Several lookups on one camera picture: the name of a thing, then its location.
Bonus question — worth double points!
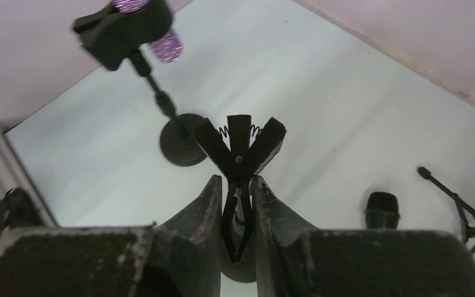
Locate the black tripod shock mount stand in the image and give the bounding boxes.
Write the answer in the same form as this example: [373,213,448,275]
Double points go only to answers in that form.
[416,166,475,254]

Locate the purple glitter microphone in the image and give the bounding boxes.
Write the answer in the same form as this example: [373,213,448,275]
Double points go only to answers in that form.
[113,0,183,63]

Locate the black microphone orange end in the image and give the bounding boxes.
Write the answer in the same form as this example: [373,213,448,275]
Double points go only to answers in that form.
[364,192,400,230]

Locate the black fork clip stand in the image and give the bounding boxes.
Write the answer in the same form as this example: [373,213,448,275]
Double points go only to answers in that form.
[194,114,287,283]

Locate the black ring clip stand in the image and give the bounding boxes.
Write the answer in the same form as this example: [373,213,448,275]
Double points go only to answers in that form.
[72,1,207,167]

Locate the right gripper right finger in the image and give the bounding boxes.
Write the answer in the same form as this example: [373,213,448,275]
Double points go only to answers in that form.
[251,176,475,296]

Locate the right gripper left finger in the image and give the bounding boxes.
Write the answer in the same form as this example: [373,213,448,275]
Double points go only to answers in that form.
[0,175,222,296]

